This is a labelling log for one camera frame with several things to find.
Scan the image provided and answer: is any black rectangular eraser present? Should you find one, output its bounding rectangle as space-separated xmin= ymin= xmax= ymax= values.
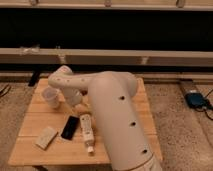
xmin=61 ymin=116 xmax=79 ymax=140

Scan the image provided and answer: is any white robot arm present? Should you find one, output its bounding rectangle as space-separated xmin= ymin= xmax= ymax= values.
xmin=48 ymin=66 xmax=163 ymax=171

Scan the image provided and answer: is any translucent plastic cup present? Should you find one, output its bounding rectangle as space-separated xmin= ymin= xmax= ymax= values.
xmin=42 ymin=87 xmax=60 ymax=109

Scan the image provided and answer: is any white tube with cap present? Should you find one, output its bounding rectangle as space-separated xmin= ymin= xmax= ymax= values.
xmin=80 ymin=114 xmax=95 ymax=154

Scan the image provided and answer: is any wooden table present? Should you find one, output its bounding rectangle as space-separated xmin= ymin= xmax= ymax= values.
xmin=9 ymin=80 xmax=162 ymax=171

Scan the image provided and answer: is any beige rectangular block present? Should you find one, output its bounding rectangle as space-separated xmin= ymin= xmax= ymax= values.
xmin=35 ymin=127 xmax=58 ymax=150

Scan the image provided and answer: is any blue box on floor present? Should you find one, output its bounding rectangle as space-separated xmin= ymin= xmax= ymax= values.
xmin=185 ymin=93 xmax=206 ymax=108

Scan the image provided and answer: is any black cable on floor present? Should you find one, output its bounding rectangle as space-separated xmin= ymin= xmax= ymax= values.
xmin=0 ymin=84 xmax=12 ymax=98

